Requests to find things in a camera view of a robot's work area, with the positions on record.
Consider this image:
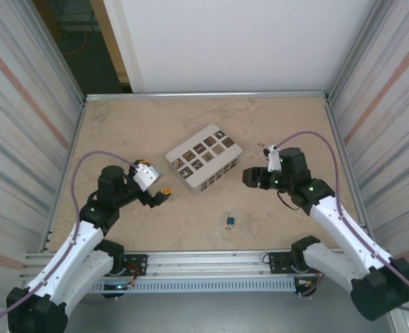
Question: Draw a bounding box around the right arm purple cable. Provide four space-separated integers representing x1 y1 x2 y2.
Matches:
270 130 409 311

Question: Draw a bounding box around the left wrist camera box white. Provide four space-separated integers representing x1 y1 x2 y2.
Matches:
132 164 164 191

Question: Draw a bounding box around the white box with brown pictures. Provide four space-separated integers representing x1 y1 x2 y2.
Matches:
165 123 243 197

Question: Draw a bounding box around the slanted aluminium frame post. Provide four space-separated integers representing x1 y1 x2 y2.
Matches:
27 0 87 105
328 0 391 99

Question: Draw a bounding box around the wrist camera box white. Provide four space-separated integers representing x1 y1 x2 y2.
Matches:
262 145 282 173
132 164 164 191

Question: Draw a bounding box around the aluminium table edge rail short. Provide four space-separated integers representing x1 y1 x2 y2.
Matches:
324 98 377 248
44 99 87 253

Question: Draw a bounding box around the yellow cable on floor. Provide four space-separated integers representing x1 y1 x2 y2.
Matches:
62 30 89 56

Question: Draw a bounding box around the wide aluminium mounting rail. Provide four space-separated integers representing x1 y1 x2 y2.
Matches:
19 246 398 280

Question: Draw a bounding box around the aluminium table edge rail long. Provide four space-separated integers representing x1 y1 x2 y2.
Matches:
85 90 330 103

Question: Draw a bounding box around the brown wooden door frame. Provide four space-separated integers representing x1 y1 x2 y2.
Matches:
89 0 131 84

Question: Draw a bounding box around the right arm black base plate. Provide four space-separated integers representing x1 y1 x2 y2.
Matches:
267 251 311 275

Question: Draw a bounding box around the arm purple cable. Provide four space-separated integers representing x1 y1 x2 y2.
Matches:
0 151 141 329
270 130 409 311

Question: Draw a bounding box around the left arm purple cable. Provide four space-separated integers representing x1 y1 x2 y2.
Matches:
0 151 141 329

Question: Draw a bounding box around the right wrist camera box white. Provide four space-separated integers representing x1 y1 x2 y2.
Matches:
262 145 282 173

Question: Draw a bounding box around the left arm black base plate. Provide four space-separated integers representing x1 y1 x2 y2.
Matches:
119 254 148 278

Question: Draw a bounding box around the light wooden post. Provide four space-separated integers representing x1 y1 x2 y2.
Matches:
33 0 66 40

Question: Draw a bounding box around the grey slotted cable duct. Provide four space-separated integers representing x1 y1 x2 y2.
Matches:
90 278 297 294

